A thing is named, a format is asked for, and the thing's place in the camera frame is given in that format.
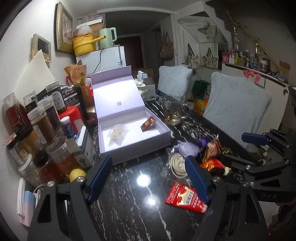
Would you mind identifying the white tea bag pouch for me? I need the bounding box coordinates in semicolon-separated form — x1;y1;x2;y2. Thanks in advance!
108;124;128;146

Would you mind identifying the near light blue chair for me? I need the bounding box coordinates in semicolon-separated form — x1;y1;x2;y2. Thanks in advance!
203;72;272;149

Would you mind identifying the brown powder jar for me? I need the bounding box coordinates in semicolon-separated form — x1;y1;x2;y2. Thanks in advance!
27;106;57;146

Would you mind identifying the small brown candy packet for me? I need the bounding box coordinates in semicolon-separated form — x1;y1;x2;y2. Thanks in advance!
140;116;155;132

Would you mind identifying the black printed box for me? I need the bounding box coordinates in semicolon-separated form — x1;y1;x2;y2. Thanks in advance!
60;85;87;118

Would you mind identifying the far light blue chair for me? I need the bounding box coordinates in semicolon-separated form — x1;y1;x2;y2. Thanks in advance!
158;65;193;97

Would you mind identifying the white mini fridge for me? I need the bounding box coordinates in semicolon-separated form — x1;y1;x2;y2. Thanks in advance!
76;45;126;75

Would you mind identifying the green electric kettle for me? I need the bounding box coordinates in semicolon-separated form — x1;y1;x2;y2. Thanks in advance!
99;27;117;49

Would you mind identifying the blue white carton box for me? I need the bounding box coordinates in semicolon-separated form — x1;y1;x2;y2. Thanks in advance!
73;126;94;169

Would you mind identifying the glass mug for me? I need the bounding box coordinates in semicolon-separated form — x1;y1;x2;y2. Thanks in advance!
163;95;191;126

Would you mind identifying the red green snack packet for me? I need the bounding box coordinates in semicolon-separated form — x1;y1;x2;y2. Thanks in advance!
200;158;232;176

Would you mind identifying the yellow lemon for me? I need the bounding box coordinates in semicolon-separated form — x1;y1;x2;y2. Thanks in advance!
69;169;86;182

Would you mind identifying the white cord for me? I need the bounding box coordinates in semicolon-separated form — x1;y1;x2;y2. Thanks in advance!
166;148;189;183

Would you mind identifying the yellow pot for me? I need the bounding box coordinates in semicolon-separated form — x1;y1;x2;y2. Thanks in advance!
73;34;106;57

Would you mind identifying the white foam sheet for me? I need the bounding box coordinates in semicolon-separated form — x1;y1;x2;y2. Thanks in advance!
14;50;56;104

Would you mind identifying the brown cereal snack bag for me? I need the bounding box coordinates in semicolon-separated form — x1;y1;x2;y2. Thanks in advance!
202;138;231;163

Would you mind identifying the wall intercom panel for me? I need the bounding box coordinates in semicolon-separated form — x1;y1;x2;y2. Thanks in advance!
30;34;52;63

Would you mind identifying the framed picture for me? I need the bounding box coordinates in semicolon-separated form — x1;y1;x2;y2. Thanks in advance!
54;1;74;54

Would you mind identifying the light blue chair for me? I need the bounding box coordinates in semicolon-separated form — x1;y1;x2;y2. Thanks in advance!
203;72;272;149
158;65;193;97

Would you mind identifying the brown paper snack bag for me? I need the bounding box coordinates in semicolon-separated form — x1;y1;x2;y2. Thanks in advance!
64;64;94;108

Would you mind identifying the purple sachet with tassel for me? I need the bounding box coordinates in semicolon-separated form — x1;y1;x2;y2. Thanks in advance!
174;138;208;157

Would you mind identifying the lavender gift box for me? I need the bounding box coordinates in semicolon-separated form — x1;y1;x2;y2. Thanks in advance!
89;66;171;165

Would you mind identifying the red plastic container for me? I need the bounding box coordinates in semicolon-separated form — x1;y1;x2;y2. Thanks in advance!
59;106;84;134

